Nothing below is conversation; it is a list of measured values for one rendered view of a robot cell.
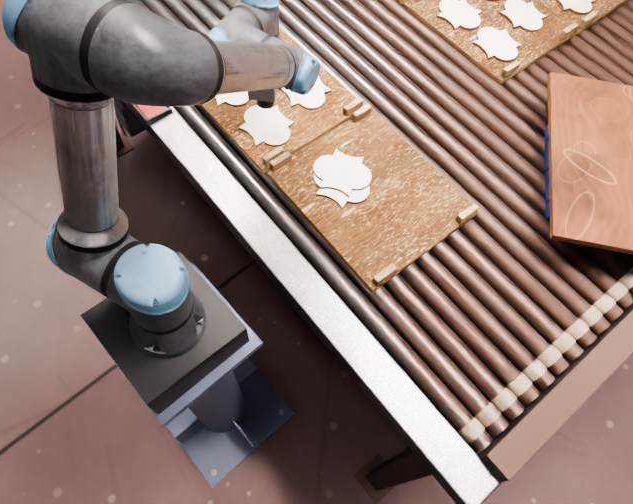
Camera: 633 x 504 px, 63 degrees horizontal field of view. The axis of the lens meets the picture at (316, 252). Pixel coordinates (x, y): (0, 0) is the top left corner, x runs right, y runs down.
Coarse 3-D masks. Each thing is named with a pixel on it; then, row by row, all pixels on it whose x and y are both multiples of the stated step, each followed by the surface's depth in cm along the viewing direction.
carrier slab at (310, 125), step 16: (336, 80) 144; (336, 96) 141; (352, 96) 142; (208, 112) 137; (224, 112) 137; (240, 112) 137; (288, 112) 138; (304, 112) 138; (320, 112) 139; (336, 112) 139; (224, 128) 135; (304, 128) 136; (320, 128) 136; (240, 144) 132; (288, 144) 133; (304, 144) 134; (256, 160) 130
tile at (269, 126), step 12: (252, 108) 137; (276, 108) 137; (252, 120) 135; (264, 120) 135; (276, 120) 136; (288, 120) 136; (252, 132) 133; (264, 132) 134; (276, 132) 134; (288, 132) 134; (276, 144) 132
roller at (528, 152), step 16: (352, 0) 162; (368, 16) 159; (384, 32) 157; (400, 48) 155; (416, 64) 153; (432, 64) 151; (432, 80) 151; (448, 80) 148; (464, 96) 146; (480, 112) 144; (496, 128) 142; (512, 144) 140; (528, 144) 139; (528, 160) 139; (544, 160) 137
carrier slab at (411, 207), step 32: (352, 128) 137; (384, 128) 137; (384, 160) 132; (416, 160) 133; (288, 192) 126; (384, 192) 128; (416, 192) 128; (448, 192) 129; (320, 224) 123; (352, 224) 123; (384, 224) 124; (416, 224) 124; (448, 224) 124; (352, 256) 119; (384, 256) 120; (416, 256) 120
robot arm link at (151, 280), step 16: (128, 256) 88; (144, 256) 89; (160, 256) 89; (176, 256) 90; (112, 272) 89; (128, 272) 87; (144, 272) 87; (160, 272) 88; (176, 272) 89; (112, 288) 89; (128, 288) 86; (144, 288) 86; (160, 288) 87; (176, 288) 88; (128, 304) 87; (144, 304) 86; (160, 304) 87; (176, 304) 90; (192, 304) 99; (144, 320) 91; (160, 320) 91; (176, 320) 94
